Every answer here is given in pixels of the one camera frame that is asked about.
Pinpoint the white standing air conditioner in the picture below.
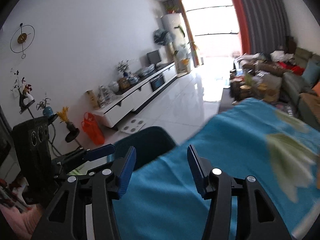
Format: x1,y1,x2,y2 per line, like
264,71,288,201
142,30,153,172
161,13,191,77

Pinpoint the white black TV cabinet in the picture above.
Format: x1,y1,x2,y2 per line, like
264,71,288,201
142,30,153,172
93,63,177,128

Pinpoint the green sectional sofa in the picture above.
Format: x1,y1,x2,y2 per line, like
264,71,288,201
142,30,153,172
240,47,320,131

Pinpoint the white bathroom scale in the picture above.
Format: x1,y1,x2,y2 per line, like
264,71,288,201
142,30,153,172
120,118,145,134

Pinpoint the brown curtain left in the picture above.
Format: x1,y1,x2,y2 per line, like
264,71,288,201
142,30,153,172
163,0,201,67

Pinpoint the blue floral tablecloth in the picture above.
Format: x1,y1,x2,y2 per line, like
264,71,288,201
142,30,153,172
114,99,319,239

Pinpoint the black computer monitor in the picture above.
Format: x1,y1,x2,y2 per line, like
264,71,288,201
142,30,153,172
146,50,162,66

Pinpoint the orange plastic bag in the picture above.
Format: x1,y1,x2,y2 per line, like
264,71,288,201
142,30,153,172
81,112,105,146

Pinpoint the cluttered coffee table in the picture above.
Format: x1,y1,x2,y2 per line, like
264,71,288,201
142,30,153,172
229,70,282,103

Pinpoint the tall plant yellow pot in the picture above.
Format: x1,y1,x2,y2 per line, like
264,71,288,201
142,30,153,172
172,24,200,73

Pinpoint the yellow flower in vase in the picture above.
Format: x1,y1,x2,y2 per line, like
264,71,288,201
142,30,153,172
57,106,75,132

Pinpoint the covered standing fan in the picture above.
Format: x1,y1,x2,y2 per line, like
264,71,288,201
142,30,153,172
153,29,174,62

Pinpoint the orange grey curtain right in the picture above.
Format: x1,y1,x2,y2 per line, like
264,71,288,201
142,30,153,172
232,0,290,54

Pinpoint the round metal wall clock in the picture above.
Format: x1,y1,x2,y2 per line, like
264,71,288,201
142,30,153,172
10,23,35,59

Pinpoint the dark teal trash bin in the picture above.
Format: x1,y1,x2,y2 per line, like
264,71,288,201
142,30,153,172
114,126,177,171

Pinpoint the blue vase potted plant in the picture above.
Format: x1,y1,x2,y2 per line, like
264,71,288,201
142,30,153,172
36,94,54,118

